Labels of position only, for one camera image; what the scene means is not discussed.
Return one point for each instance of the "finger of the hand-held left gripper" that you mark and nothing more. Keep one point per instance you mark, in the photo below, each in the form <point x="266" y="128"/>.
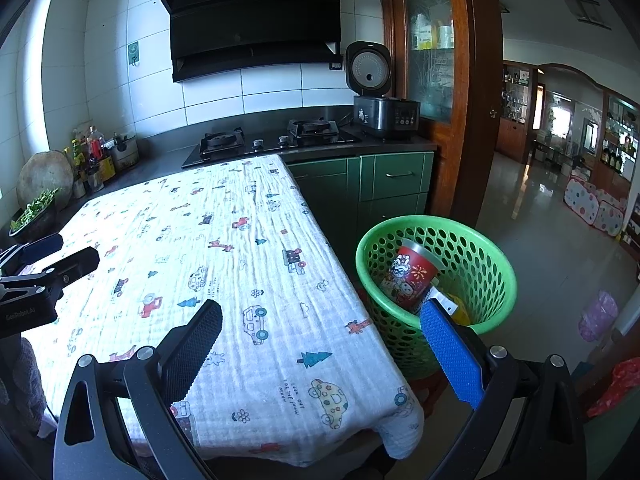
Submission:
<point x="44" y="247"/>
<point x="75" y="265"/>

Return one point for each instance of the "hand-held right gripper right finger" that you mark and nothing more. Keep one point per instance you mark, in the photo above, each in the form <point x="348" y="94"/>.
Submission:
<point x="450" y="345"/>

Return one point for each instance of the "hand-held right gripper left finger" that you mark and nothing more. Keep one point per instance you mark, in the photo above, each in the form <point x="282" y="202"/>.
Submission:
<point x="192" y="345"/>

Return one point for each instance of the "yellow plastic wrapper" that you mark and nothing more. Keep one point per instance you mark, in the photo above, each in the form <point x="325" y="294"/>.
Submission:
<point x="460" y="312"/>

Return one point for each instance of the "red printed paper cup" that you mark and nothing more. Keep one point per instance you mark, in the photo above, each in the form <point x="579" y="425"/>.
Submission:
<point x="410" y="275"/>

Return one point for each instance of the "green plastic basket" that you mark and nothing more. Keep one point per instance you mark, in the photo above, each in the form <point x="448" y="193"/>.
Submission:
<point x="475" y="260"/>

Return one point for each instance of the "bowl of green vegetables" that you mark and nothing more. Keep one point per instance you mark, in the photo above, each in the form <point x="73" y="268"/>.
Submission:
<point x="32" y="212"/>

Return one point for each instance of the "purple cloth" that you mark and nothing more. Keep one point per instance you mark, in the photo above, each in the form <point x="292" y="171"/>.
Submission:
<point x="27" y="385"/>

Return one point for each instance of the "round wooden cutting board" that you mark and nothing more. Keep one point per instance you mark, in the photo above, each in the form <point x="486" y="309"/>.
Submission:
<point x="45" y="175"/>

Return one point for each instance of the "printed cartoon tablecloth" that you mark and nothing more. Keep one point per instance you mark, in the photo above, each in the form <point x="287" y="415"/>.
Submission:
<point x="225" y="260"/>

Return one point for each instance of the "yellow condiment bottle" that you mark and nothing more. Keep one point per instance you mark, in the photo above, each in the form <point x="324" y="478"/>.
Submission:
<point x="77" y="155"/>

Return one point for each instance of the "white utensil canister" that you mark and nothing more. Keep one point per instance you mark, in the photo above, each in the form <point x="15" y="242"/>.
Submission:
<point x="124" y="152"/>

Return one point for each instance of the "pink plastic bag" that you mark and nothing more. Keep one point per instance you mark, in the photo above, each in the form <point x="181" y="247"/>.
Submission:
<point x="597" y="317"/>

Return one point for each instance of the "red plastic bag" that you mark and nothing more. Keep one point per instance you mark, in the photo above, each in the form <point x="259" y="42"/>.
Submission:
<point x="617" y="390"/>

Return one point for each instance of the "green kitchen cabinet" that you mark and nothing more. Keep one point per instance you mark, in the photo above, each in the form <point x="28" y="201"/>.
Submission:
<point x="395" y="180"/>

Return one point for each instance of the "black gas stove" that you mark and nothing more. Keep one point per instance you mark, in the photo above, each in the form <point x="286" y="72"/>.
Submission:
<point x="220" y="145"/>

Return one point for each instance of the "polka dot play tent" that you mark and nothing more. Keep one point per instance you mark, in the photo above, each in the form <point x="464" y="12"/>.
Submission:
<point x="595" y="207"/>

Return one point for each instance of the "silver rice cooker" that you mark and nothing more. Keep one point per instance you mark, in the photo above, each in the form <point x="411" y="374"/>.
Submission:
<point x="385" y="115"/>

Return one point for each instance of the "wooden glass door cabinet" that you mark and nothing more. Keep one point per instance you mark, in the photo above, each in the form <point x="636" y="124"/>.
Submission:
<point x="480" y="85"/>

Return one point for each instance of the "wooden display cabinet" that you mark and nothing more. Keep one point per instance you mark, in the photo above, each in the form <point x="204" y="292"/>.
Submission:
<point x="622" y="145"/>

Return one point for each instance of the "black range hood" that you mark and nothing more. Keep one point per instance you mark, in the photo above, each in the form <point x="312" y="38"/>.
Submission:
<point x="255" y="20"/>

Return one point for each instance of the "ceiling drying rack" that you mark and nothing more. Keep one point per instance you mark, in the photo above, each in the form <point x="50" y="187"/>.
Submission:
<point x="585" y="10"/>

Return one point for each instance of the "green wall hook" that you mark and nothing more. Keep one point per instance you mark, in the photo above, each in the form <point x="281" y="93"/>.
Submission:
<point x="133" y="53"/>

